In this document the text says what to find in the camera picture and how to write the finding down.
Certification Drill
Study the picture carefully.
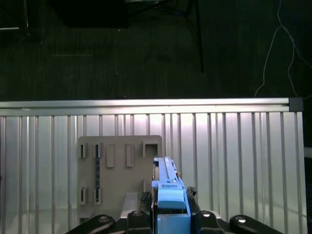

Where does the grey parts rack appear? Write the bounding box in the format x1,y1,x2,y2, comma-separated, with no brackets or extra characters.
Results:
77,135,163,220

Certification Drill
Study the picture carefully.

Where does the black stand leg frame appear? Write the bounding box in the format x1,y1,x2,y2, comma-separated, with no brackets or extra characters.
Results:
124,0,205,73

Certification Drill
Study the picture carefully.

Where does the black table corner cap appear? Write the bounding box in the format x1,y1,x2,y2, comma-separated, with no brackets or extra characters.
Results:
289,97,304,112

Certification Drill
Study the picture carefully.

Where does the white floor cable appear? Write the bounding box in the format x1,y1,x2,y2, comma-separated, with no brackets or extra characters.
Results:
277,0,299,98
253,24,285,98

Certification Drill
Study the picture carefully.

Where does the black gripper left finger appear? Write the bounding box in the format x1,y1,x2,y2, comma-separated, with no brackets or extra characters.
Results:
64,191,154,234

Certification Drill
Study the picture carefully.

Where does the hard disk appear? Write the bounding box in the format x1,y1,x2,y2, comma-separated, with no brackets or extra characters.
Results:
151,156,193,234

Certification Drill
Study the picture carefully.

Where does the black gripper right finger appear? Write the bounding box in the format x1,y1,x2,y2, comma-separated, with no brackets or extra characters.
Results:
186,186,277,234

